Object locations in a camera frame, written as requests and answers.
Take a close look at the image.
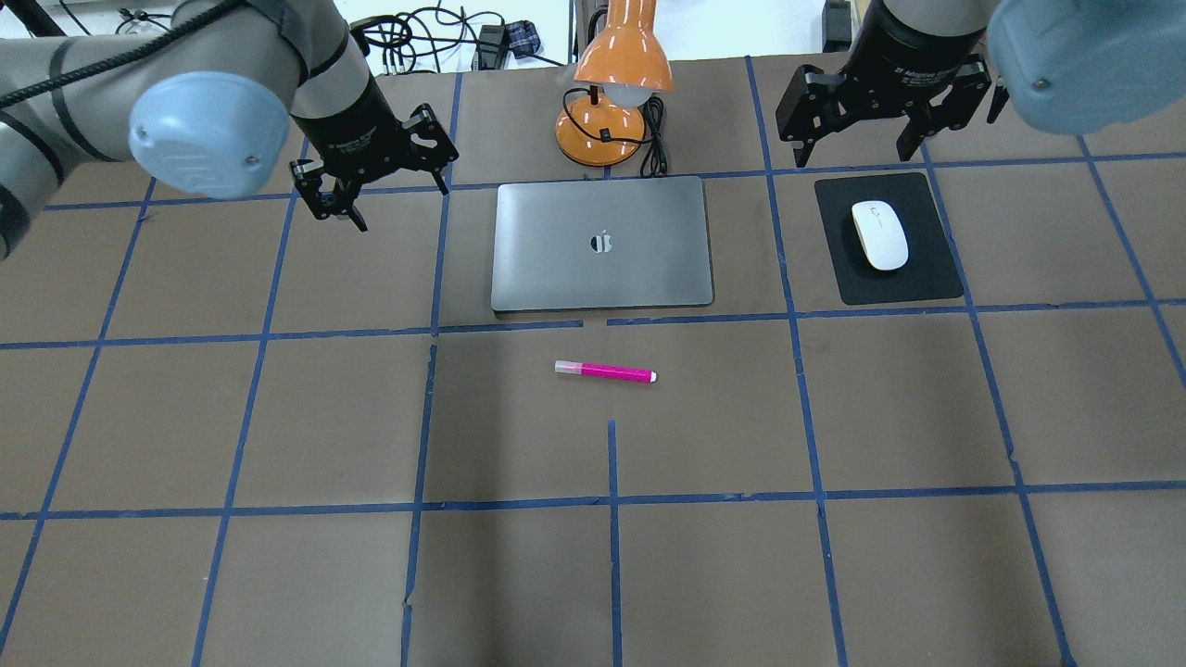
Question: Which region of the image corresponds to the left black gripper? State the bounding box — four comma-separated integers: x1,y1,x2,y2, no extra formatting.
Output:
289,88,460,233

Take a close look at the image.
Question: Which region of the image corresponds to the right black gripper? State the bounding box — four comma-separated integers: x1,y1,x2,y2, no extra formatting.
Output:
776,37,991,169

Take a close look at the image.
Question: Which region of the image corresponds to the white computer mouse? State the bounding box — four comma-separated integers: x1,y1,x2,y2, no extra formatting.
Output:
849,201,908,271

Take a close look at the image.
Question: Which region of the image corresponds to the pink marker pen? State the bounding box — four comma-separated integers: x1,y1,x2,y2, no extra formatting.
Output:
551,360,658,385

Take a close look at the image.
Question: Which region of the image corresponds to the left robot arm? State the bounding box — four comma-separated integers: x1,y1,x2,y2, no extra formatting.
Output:
1,1,459,258

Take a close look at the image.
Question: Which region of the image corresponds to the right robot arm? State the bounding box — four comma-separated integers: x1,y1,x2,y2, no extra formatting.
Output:
776,1,1185,169

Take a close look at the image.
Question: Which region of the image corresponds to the black mousepad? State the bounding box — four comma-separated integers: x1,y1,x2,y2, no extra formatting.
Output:
812,170,965,307

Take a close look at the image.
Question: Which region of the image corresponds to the silver laptop notebook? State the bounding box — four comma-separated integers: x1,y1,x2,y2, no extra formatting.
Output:
487,176,715,313

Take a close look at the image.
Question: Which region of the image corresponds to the black power adapter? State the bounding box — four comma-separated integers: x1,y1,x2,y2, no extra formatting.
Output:
821,0,854,52

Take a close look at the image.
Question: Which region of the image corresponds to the orange desk lamp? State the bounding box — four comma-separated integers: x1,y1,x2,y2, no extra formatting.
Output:
554,1,674,178

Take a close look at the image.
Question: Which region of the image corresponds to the black lamp power cable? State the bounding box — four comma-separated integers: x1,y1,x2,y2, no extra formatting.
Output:
563,85,670,179

